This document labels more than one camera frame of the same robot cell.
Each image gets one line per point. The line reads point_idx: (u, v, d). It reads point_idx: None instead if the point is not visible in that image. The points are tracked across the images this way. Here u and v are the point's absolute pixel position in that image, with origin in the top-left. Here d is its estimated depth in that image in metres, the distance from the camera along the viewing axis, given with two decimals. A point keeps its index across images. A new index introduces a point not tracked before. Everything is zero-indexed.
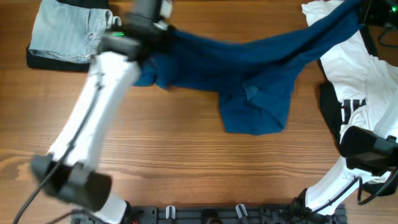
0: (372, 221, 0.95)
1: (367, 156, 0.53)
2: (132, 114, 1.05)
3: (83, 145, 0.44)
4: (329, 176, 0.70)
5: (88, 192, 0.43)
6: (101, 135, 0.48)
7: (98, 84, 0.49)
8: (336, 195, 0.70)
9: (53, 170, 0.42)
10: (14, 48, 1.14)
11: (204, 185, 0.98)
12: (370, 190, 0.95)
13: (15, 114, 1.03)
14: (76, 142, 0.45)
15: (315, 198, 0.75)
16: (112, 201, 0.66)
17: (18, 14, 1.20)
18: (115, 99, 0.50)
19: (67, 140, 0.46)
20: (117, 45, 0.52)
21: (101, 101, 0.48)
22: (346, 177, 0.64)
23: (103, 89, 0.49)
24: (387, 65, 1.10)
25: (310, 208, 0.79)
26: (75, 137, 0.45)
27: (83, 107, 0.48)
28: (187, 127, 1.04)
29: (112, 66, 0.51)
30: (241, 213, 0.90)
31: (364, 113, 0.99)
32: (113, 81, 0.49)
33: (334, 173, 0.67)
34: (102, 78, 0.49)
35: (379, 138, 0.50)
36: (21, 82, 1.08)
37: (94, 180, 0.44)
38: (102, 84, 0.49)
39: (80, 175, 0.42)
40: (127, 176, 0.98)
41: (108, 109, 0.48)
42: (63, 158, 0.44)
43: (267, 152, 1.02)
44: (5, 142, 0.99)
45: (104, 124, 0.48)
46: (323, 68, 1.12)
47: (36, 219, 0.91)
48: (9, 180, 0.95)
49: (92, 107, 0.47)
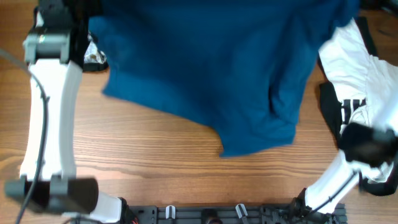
0: (372, 220, 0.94)
1: (372, 150, 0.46)
2: (132, 114, 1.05)
3: (51, 156, 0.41)
4: (330, 169, 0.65)
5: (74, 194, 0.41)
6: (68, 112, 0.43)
7: (39, 163, 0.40)
8: (336, 191, 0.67)
9: (30, 191, 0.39)
10: (14, 48, 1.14)
11: (204, 185, 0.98)
12: (369, 189, 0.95)
13: (15, 114, 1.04)
14: (43, 157, 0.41)
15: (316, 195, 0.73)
16: (107, 200, 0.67)
17: (18, 14, 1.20)
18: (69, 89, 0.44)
19: (33, 158, 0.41)
20: (62, 202, 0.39)
21: (53, 116, 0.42)
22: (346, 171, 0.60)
23: (46, 162, 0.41)
24: (388, 65, 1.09)
25: (310, 208, 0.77)
26: (40, 156, 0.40)
27: (38, 121, 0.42)
28: (188, 127, 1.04)
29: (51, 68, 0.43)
30: (241, 213, 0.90)
31: (364, 114, 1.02)
32: (56, 83, 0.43)
33: (333, 166, 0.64)
34: (42, 88, 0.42)
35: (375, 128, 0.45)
36: (20, 83, 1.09)
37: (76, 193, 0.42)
38: (46, 94, 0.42)
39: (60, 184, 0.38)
40: (127, 175, 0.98)
41: (64, 111, 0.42)
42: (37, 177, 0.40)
43: (268, 152, 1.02)
44: (5, 143, 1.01)
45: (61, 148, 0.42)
46: (323, 66, 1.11)
47: (37, 219, 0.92)
48: (10, 180, 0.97)
49: (45, 128, 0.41)
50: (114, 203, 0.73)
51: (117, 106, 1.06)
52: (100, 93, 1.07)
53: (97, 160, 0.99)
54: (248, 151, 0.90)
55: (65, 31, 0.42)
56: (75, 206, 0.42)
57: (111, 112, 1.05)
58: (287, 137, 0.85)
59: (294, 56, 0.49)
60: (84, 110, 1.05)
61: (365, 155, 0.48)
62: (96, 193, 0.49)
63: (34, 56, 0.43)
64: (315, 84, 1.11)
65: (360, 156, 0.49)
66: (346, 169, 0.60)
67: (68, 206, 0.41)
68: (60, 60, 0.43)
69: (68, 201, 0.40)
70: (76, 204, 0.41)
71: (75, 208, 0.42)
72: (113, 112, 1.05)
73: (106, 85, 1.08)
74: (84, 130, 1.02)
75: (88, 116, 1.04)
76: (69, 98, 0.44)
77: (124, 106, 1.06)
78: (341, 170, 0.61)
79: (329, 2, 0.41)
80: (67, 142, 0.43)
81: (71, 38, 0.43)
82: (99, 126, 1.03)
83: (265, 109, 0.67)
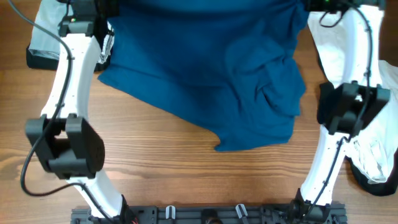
0: (373, 221, 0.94)
1: (346, 112, 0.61)
2: (132, 114, 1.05)
3: (70, 101, 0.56)
4: (318, 150, 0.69)
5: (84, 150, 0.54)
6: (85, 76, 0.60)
7: (59, 104, 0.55)
8: (329, 172, 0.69)
9: (47, 128, 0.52)
10: (15, 48, 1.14)
11: (204, 185, 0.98)
12: (369, 190, 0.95)
13: (15, 114, 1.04)
14: (64, 101, 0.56)
15: (311, 185, 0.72)
16: (108, 186, 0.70)
17: (18, 14, 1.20)
18: (89, 62, 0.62)
19: (55, 100, 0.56)
20: (75, 142, 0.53)
21: (76, 70, 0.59)
22: (331, 145, 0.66)
23: (66, 105, 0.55)
24: (388, 65, 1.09)
25: (309, 201, 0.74)
26: (62, 96, 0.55)
27: (62, 75, 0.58)
28: (188, 127, 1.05)
29: (78, 42, 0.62)
30: (241, 213, 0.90)
31: None
32: (79, 53, 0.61)
33: (321, 145, 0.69)
34: (69, 51, 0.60)
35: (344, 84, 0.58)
36: (21, 82, 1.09)
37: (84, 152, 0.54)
38: (73, 57, 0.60)
39: (74, 123, 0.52)
40: (127, 176, 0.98)
41: (84, 70, 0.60)
42: (56, 117, 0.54)
43: (267, 152, 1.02)
44: (5, 142, 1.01)
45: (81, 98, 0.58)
46: (323, 67, 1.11)
47: (36, 219, 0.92)
48: (10, 180, 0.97)
49: (68, 76, 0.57)
50: (115, 193, 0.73)
51: (117, 106, 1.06)
52: (100, 93, 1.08)
53: None
54: (237, 145, 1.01)
55: (91, 18, 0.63)
56: (82, 154, 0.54)
57: (111, 112, 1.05)
58: (283, 135, 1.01)
59: (264, 55, 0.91)
60: None
61: (343, 123, 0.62)
62: (101, 162, 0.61)
63: (65, 32, 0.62)
64: (315, 84, 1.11)
65: (338, 124, 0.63)
66: (331, 143, 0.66)
67: (78, 151, 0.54)
68: (86, 35, 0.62)
69: (78, 144, 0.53)
70: (86, 152, 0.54)
71: (83, 157, 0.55)
72: (113, 112, 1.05)
73: (106, 86, 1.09)
74: None
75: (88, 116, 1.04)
76: (88, 67, 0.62)
77: (124, 106, 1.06)
78: (328, 147, 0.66)
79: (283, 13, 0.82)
80: (84, 99, 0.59)
81: (94, 22, 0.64)
82: (99, 126, 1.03)
83: (250, 85, 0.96)
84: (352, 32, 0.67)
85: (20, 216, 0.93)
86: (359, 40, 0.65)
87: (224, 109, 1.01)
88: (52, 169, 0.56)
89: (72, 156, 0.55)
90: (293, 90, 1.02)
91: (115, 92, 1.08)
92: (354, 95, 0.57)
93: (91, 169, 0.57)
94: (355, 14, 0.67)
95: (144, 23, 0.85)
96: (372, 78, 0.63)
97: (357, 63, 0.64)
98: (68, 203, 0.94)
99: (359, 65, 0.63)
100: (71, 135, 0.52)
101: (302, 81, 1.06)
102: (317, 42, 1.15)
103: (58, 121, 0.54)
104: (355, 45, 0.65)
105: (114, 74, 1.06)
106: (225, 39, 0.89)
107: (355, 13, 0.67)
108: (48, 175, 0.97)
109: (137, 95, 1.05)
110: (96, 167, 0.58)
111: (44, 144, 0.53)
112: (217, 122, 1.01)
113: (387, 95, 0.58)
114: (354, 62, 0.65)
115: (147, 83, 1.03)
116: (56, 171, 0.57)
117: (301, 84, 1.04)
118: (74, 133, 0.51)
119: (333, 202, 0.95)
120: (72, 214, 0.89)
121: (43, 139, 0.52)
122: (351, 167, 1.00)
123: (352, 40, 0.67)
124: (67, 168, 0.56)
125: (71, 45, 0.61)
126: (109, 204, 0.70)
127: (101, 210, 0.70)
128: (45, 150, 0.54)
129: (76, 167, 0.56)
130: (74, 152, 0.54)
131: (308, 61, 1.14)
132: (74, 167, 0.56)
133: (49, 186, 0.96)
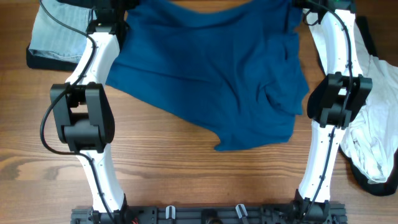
0: (373, 221, 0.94)
1: (333, 105, 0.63)
2: (132, 114, 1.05)
3: (91, 76, 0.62)
4: (313, 145, 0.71)
5: (99, 117, 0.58)
6: (105, 63, 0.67)
7: (81, 74, 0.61)
8: (325, 165, 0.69)
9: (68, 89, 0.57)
10: (14, 48, 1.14)
11: (204, 185, 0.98)
12: (370, 189, 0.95)
13: (15, 114, 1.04)
14: (86, 73, 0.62)
15: (309, 181, 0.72)
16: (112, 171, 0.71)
17: (18, 14, 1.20)
18: (109, 53, 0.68)
19: (78, 73, 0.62)
20: (92, 107, 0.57)
21: (99, 53, 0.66)
22: (324, 139, 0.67)
23: (87, 77, 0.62)
24: (388, 65, 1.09)
25: (308, 199, 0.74)
26: (84, 70, 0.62)
27: (85, 58, 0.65)
28: (188, 127, 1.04)
29: (102, 36, 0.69)
30: (241, 213, 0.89)
31: (365, 113, 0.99)
32: (102, 44, 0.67)
33: (314, 141, 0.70)
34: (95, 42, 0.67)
35: (328, 75, 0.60)
36: (20, 82, 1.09)
37: (97, 120, 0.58)
38: (97, 46, 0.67)
39: (93, 90, 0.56)
40: (127, 176, 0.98)
41: (105, 56, 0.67)
42: (77, 84, 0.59)
43: (267, 152, 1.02)
44: (5, 143, 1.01)
45: (100, 76, 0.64)
46: (323, 67, 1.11)
47: (35, 219, 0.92)
48: (9, 180, 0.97)
49: (91, 58, 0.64)
50: (117, 187, 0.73)
51: (117, 106, 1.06)
52: None
53: None
54: (237, 145, 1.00)
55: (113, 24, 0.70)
56: (96, 121, 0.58)
57: None
58: (282, 134, 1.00)
59: (263, 45, 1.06)
60: None
61: (333, 116, 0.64)
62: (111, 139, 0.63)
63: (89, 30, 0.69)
64: (315, 84, 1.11)
65: (328, 116, 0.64)
66: (324, 137, 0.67)
67: (93, 117, 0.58)
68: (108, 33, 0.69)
69: (94, 109, 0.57)
70: (100, 119, 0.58)
71: (96, 124, 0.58)
72: (114, 112, 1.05)
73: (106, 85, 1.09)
74: None
75: None
76: (107, 60, 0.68)
77: (125, 106, 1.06)
78: (321, 141, 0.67)
79: (278, 12, 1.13)
80: (102, 79, 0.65)
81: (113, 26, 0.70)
82: None
83: (252, 76, 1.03)
84: (331, 33, 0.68)
85: (20, 216, 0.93)
86: (338, 38, 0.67)
87: (222, 108, 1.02)
88: (66, 137, 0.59)
89: (86, 124, 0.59)
90: (296, 89, 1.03)
91: (115, 92, 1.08)
92: (337, 86, 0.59)
93: (102, 140, 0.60)
94: (329, 15, 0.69)
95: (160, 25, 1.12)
96: (354, 68, 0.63)
97: (339, 56, 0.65)
98: (68, 202, 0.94)
99: (341, 58, 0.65)
100: (90, 100, 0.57)
101: (305, 79, 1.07)
102: (317, 42, 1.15)
103: (79, 89, 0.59)
104: (334, 42, 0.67)
105: (114, 74, 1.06)
106: (229, 39, 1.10)
107: (329, 14, 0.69)
108: (48, 174, 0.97)
109: (137, 96, 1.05)
110: (107, 140, 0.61)
111: (63, 106, 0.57)
112: (216, 121, 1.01)
113: (370, 84, 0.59)
114: (335, 56, 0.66)
115: (147, 81, 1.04)
116: (69, 140, 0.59)
117: (303, 83, 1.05)
118: (93, 98, 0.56)
119: (333, 203, 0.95)
120: (71, 214, 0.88)
121: (63, 100, 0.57)
122: (351, 167, 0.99)
123: (332, 40, 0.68)
124: (79, 136, 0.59)
125: (96, 38, 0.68)
126: (111, 195, 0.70)
127: (103, 200, 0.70)
128: (61, 112, 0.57)
129: (89, 135, 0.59)
130: (91, 119, 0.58)
131: (308, 61, 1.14)
132: (86, 136, 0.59)
133: (48, 186, 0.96)
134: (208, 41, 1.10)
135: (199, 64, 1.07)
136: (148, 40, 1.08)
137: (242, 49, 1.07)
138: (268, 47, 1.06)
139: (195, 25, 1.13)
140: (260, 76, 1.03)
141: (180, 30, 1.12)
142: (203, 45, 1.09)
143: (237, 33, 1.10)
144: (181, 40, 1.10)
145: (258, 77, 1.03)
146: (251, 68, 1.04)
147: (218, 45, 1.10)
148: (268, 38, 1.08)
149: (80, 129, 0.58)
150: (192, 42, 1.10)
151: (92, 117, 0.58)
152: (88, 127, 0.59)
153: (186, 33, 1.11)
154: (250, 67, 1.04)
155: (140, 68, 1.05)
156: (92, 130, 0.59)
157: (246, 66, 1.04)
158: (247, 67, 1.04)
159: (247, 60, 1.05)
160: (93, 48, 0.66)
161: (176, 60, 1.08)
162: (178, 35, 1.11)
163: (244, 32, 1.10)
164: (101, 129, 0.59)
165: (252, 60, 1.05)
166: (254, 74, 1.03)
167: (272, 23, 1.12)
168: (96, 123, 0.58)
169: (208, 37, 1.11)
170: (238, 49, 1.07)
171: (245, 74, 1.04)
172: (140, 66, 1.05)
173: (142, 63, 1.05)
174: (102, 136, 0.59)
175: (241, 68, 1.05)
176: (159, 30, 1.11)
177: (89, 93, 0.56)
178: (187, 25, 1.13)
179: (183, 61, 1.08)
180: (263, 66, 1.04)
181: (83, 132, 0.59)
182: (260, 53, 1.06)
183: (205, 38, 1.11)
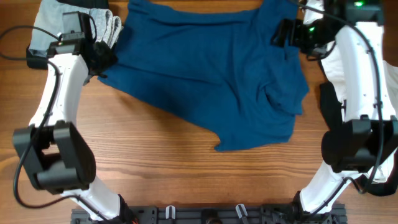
0: (373, 221, 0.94)
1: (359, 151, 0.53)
2: (132, 114, 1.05)
3: (58, 112, 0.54)
4: (319, 177, 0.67)
5: (75, 157, 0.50)
6: (73, 93, 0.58)
7: (46, 113, 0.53)
8: (329, 195, 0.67)
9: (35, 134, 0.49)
10: (15, 48, 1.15)
11: (204, 185, 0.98)
12: (370, 190, 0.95)
13: (15, 114, 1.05)
14: (51, 110, 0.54)
15: (311, 201, 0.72)
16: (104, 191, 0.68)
17: (18, 14, 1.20)
18: (75, 79, 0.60)
19: (43, 111, 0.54)
20: (64, 150, 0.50)
21: (64, 81, 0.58)
22: (334, 180, 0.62)
23: (53, 114, 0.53)
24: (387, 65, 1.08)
25: (308, 211, 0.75)
26: (50, 106, 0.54)
27: (48, 88, 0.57)
28: (188, 127, 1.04)
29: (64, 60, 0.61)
30: (241, 213, 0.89)
31: None
32: (66, 68, 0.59)
33: (324, 175, 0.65)
34: (57, 68, 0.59)
35: (354, 121, 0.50)
36: (20, 82, 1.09)
37: (73, 162, 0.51)
38: (60, 73, 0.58)
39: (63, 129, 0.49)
40: (127, 176, 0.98)
41: (71, 83, 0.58)
42: (43, 125, 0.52)
43: (267, 152, 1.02)
44: (5, 143, 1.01)
45: (71, 111, 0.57)
46: (323, 68, 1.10)
47: (36, 219, 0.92)
48: (9, 180, 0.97)
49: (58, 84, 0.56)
50: (111, 195, 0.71)
51: (117, 106, 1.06)
52: (100, 93, 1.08)
53: (97, 161, 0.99)
54: (237, 145, 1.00)
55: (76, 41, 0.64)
56: (73, 164, 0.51)
57: (110, 112, 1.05)
58: (282, 134, 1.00)
59: (260, 46, 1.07)
60: (85, 110, 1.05)
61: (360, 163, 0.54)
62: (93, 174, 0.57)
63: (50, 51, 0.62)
64: (315, 84, 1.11)
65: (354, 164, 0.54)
66: (336, 178, 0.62)
67: (68, 160, 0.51)
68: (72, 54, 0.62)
69: (69, 149, 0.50)
70: (76, 159, 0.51)
71: (72, 166, 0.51)
72: (114, 112, 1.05)
73: (106, 86, 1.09)
74: (84, 130, 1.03)
75: (88, 116, 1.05)
76: (74, 88, 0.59)
77: (125, 106, 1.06)
78: (332, 180, 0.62)
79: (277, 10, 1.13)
80: (72, 113, 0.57)
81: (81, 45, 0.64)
82: (98, 126, 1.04)
83: (252, 76, 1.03)
84: (351, 56, 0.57)
85: (20, 216, 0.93)
86: (362, 63, 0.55)
87: (222, 108, 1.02)
88: (41, 184, 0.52)
89: (61, 167, 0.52)
90: (296, 89, 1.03)
91: (115, 92, 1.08)
92: (367, 132, 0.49)
93: (83, 182, 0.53)
94: (352, 33, 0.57)
95: (160, 25, 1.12)
96: (384, 108, 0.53)
97: (364, 91, 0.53)
98: (68, 203, 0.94)
99: (366, 94, 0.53)
100: (61, 143, 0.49)
101: (305, 80, 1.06)
102: None
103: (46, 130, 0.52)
104: (357, 69, 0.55)
105: (113, 74, 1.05)
106: (229, 39, 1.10)
107: (352, 32, 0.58)
108: None
109: (138, 96, 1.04)
110: (89, 180, 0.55)
111: (33, 154, 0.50)
112: (216, 122, 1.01)
113: None
114: (359, 92, 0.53)
115: (147, 82, 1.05)
116: (46, 186, 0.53)
117: (304, 82, 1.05)
118: (63, 139, 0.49)
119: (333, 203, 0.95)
120: (72, 214, 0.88)
121: (31, 149, 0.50)
122: None
123: (353, 67, 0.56)
124: (56, 184, 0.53)
125: (57, 63, 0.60)
126: (111, 209, 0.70)
127: (101, 215, 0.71)
128: (33, 163, 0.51)
129: (66, 178, 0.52)
130: (64, 162, 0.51)
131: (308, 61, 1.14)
132: (64, 179, 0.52)
133: None
134: (208, 40, 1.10)
135: (199, 64, 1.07)
136: (147, 42, 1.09)
137: (242, 49, 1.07)
138: (267, 47, 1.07)
139: (194, 25, 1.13)
140: (260, 76, 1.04)
141: (180, 30, 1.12)
142: (202, 45, 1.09)
143: (237, 33, 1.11)
144: (181, 40, 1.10)
145: (258, 77, 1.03)
146: (250, 68, 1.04)
147: (217, 45, 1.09)
148: (267, 38, 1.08)
149: (55, 175, 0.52)
150: (191, 42, 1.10)
151: (68, 160, 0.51)
152: (63, 171, 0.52)
153: (186, 33, 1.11)
154: (250, 67, 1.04)
155: (140, 69, 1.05)
156: (70, 175, 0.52)
157: (245, 66, 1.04)
158: (246, 68, 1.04)
159: (247, 60, 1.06)
160: (56, 76, 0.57)
161: (175, 60, 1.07)
162: (178, 35, 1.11)
163: (242, 32, 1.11)
164: (80, 170, 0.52)
165: (250, 61, 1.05)
166: (254, 74, 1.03)
167: (269, 22, 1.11)
168: (73, 165, 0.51)
169: (207, 36, 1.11)
170: (237, 48, 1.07)
171: (244, 74, 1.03)
172: (140, 66, 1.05)
173: (142, 63, 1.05)
174: (83, 177, 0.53)
175: (240, 68, 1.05)
176: (158, 30, 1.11)
177: (58, 134, 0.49)
178: (186, 24, 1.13)
179: (183, 62, 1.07)
180: (262, 67, 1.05)
181: (59, 177, 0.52)
182: (260, 54, 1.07)
183: (204, 38, 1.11)
